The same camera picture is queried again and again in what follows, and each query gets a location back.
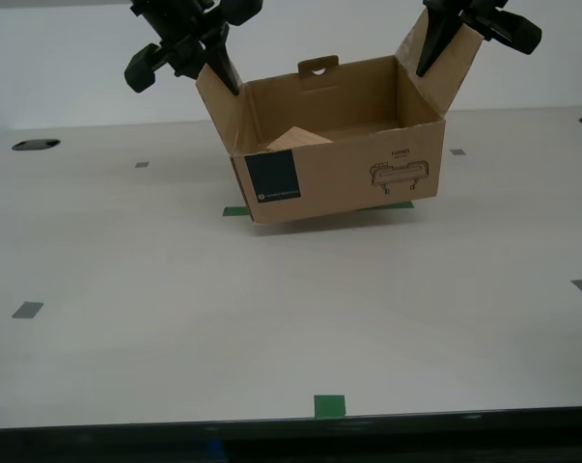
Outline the large green tape square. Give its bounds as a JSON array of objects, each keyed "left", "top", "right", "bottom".
[{"left": 314, "top": 395, "right": 346, "bottom": 420}]

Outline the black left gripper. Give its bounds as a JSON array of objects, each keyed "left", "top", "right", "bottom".
[{"left": 124, "top": 0, "right": 265, "bottom": 96}]

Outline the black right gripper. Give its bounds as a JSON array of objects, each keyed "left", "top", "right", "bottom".
[{"left": 415, "top": 0, "right": 543, "bottom": 78}]

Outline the brown cardboard box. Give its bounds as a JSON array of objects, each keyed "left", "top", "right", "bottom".
[{"left": 195, "top": 9, "right": 485, "bottom": 225}]

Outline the light wooden block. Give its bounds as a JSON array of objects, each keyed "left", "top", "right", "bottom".
[{"left": 265, "top": 125, "right": 335, "bottom": 154}]

